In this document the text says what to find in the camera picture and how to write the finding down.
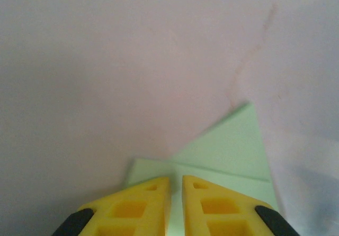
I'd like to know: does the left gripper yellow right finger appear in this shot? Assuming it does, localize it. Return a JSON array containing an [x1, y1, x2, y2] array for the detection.
[[182, 175, 300, 236]]

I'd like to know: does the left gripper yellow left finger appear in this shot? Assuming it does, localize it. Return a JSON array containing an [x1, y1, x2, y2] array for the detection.
[[52, 176, 172, 236]]

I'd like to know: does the light green paper sheet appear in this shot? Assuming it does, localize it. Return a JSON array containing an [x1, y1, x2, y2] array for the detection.
[[124, 102, 279, 236]]

